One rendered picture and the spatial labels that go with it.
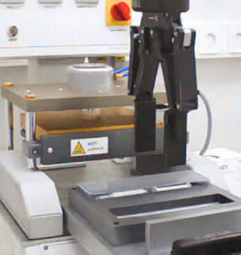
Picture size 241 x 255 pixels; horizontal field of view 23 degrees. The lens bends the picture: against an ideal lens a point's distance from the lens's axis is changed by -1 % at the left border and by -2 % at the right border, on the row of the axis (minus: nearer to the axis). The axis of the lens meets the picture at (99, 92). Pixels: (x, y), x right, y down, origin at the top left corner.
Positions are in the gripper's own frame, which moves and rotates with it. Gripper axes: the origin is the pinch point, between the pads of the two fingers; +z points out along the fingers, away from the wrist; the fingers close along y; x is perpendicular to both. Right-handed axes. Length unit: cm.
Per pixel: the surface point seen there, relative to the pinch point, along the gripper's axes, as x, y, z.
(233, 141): 66, -75, 22
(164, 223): -6.0, 12.5, 6.8
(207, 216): -0.2, 12.6, 6.8
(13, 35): -9.3, -38.5, -12.0
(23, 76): 2, -72, 0
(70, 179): -0.5, -33.1, 14.6
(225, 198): 8.2, 4.1, 8.3
